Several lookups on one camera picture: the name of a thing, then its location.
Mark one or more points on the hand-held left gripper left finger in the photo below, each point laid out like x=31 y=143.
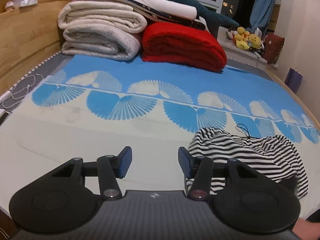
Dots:
x=125 y=162

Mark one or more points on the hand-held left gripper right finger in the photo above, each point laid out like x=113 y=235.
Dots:
x=184 y=162

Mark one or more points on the black and white striped garment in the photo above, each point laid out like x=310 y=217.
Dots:
x=250 y=155

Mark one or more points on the blue and white printed bedsheet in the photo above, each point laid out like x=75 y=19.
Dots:
x=150 y=105

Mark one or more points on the red folded blanket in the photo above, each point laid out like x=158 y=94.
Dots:
x=180 y=43

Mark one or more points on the white window sill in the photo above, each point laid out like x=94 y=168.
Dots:
x=250 y=55

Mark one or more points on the cream folded quilt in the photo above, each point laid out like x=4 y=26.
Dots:
x=100 y=30

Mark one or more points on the purple bag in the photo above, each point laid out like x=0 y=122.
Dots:
x=293 y=80

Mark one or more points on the yellow duck plush toy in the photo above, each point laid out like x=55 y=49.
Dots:
x=255 y=41
x=240 y=37

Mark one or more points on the folded white sheets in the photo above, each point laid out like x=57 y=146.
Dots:
x=180 y=21

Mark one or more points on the dark red cushion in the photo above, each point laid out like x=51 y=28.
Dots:
x=273 y=47

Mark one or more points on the dark teal shark plush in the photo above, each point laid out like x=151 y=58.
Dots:
x=212 y=17

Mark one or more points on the white folded sheet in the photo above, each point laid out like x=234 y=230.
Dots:
x=167 y=5

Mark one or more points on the blue curtain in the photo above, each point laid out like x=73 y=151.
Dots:
x=262 y=2

